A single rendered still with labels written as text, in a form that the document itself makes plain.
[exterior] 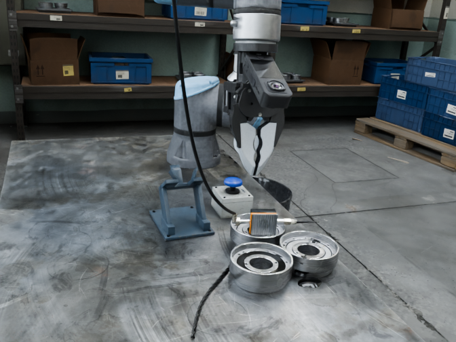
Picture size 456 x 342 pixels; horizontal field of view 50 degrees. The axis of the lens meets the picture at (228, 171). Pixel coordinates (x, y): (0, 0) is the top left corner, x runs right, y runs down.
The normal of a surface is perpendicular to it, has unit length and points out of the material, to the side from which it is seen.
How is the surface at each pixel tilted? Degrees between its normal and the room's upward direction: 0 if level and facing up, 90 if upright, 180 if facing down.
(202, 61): 90
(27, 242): 0
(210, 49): 90
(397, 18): 87
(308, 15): 90
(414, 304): 0
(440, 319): 0
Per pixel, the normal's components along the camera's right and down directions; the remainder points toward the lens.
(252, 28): -0.23, 0.21
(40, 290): 0.07, -0.94
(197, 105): -0.01, 0.32
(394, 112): -0.88, 0.11
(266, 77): 0.21, -0.73
